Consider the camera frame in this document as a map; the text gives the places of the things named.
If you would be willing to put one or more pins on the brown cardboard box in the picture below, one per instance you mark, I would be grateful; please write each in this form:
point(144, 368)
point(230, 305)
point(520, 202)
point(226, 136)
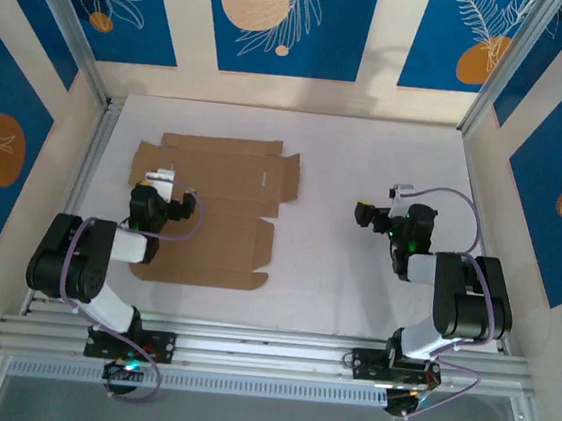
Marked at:
point(229, 180)

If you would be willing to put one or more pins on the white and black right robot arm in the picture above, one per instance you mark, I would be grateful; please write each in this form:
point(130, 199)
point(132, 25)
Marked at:
point(471, 311)

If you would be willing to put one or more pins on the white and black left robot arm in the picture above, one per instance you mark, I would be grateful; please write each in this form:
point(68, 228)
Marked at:
point(81, 270)

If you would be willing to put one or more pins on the black left controller box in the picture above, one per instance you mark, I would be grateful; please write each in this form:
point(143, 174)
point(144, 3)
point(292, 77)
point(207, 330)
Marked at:
point(118, 372)

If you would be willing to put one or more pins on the black controller box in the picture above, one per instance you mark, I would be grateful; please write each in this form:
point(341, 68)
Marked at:
point(401, 404)
point(118, 372)

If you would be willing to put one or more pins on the black right controller box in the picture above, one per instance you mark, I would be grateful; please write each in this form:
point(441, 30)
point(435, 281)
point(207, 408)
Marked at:
point(401, 404)

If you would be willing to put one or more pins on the blue panel, navy orange dots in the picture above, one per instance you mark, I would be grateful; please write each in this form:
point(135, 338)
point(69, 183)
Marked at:
point(536, 222)

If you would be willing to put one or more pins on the blue panel, cream circle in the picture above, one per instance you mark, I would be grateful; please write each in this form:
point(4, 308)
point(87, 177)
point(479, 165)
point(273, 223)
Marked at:
point(333, 50)

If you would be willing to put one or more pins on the blue panel, small orange dot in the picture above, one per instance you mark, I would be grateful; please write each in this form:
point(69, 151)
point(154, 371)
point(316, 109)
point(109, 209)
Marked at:
point(149, 31)

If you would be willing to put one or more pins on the blue panel, orange circle fern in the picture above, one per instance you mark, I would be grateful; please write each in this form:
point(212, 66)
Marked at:
point(430, 35)

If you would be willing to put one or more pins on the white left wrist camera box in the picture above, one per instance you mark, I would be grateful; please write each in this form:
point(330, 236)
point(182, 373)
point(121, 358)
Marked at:
point(160, 183)

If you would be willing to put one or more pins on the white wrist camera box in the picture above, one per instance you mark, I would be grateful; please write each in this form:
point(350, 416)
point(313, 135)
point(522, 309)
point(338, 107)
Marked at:
point(160, 183)
point(401, 198)

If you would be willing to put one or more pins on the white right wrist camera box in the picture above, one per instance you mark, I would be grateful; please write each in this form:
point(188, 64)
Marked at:
point(401, 198)

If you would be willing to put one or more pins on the aluminium side rail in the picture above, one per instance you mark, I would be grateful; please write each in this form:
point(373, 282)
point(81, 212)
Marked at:
point(478, 201)
point(92, 160)

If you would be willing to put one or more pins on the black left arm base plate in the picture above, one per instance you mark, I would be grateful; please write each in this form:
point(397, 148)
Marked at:
point(161, 346)

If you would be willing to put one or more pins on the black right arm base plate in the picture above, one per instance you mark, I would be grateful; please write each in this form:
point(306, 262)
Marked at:
point(370, 366)

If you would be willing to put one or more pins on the aluminium cross rail frame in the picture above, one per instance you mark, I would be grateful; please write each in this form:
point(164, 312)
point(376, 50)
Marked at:
point(266, 352)

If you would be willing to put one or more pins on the aluminium corner post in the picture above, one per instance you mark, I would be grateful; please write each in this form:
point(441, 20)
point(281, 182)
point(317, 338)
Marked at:
point(507, 63)
point(69, 27)

